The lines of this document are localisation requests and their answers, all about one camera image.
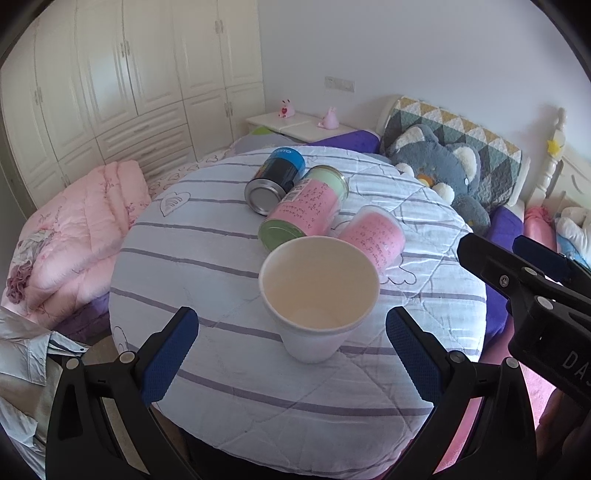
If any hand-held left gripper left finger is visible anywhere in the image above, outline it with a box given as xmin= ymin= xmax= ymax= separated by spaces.
xmin=45 ymin=306 xmax=200 ymax=480

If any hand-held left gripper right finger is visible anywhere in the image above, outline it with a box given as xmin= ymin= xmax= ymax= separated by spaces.
xmin=385 ymin=306 xmax=541 ymax=480

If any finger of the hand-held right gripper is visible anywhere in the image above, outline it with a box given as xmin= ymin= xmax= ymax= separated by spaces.
xmin=457 ymin=233 xmax=591 ymax=325
xmin=512 ymin=234 xmax=591 ymax=296

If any white cup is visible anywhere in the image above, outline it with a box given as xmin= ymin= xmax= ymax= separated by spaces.
xmin=259 ymin=235 xmax=382 ymax=364

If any clear cup with pink label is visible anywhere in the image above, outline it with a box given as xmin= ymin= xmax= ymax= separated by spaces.
xmin=336 ymin=205 xmax=407 ymax=280

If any pink pillow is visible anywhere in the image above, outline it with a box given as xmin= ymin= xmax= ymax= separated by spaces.
xmin=524 ymin=206 xmax=558 ymax=254

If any pink mat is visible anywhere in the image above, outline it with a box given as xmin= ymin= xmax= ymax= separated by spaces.
xmin=455 ymin=353 xmax=575 ymax=464

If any white bed headboard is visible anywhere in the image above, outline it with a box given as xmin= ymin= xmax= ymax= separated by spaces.
xmin=522 ymin=107 xmax=591 ymax=210

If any striped quilted table cover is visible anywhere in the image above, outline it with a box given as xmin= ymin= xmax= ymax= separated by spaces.
xmin=108 ymin=145 xmax=489 ymax=476

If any grey plush bear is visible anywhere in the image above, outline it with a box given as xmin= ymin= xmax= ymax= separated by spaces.
xmin=385 ymin=124 xmax=491 ymax=236

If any triangle patterned quilted cushion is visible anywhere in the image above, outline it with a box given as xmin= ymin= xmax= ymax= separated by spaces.
xmin=381 ymin=95 xmax=531 ymax=208

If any grey shirt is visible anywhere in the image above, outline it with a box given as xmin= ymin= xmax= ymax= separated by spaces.
xmin=0 ymin=305 xmax=90 ymax=462

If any pink quilt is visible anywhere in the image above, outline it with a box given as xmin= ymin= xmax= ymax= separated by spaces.
xmin=2 ymin=161 xmax=153 ymax=315

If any green can with pink label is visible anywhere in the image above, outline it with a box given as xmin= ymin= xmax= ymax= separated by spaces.
xmin=259 ymin=165 xmax=350 ymax=252

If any heart print bedsheet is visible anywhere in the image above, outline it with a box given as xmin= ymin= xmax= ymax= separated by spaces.
xmin=143 ymin=147 xmax=232 ymax=195

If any blue can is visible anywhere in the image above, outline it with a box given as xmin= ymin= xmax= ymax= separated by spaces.
xmin=245 ymin=147 xmax=306 ymax=217

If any white nightstand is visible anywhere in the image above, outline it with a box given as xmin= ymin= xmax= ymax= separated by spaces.
xmin=246 ymin=112 xmax=356 ymax=145

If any cream wardrobe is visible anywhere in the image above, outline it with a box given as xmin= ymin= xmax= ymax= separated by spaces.
xmin=0 ymin=0 xmax=266 ymax=208

